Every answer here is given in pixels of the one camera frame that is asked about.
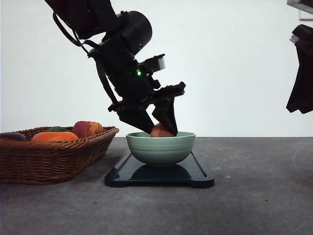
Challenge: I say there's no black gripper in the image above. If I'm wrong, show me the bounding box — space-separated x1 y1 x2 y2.
89 33 185 136
286 24 313 114

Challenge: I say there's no brown egg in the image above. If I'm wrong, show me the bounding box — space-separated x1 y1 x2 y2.
151 123 176 137

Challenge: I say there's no light green ceramic bowl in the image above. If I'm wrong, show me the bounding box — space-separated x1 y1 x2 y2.
126 132 196 165

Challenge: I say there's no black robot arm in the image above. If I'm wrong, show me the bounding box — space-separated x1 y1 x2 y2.
45 0 186 136

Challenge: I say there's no brown wicker basket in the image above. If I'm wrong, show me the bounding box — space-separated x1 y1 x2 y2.
0 126 119 185

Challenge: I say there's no red yellow apple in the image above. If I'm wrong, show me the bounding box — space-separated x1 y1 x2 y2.
73 121 103 138

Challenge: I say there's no dark teal rectangular tray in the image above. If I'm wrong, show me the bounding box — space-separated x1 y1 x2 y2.
105 151 215 188

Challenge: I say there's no dark green fruit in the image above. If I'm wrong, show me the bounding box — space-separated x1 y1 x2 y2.
47 126 69 132

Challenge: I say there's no orange fruit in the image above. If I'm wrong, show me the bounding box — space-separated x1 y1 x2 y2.
31 131 79 142

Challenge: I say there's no dark purple fruit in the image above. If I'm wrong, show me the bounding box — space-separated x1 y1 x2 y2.
0 132 25 141

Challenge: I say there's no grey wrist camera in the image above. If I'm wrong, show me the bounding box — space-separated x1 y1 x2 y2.
287 0 313 13
141 54 165 71

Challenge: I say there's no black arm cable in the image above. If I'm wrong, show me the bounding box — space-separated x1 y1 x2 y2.
53 13 122 103

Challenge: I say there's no white wall socket right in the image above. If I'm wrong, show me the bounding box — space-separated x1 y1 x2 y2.
299 10 313 21

